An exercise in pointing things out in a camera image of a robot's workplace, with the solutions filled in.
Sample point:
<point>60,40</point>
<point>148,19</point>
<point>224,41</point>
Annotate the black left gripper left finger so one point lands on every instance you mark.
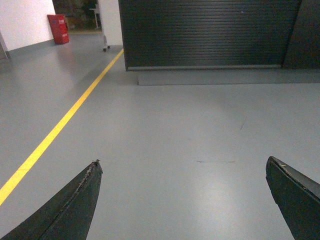
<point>68,214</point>

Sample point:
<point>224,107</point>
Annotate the white wheeled partition stand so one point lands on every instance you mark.
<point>109,12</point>

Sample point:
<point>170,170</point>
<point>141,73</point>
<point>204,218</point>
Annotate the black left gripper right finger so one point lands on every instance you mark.
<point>298,198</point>

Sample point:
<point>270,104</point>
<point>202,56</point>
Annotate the black ribbed checkout counter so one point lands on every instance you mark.
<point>220,34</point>

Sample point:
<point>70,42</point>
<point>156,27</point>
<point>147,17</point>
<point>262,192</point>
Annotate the red box on floor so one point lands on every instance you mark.
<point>58,28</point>

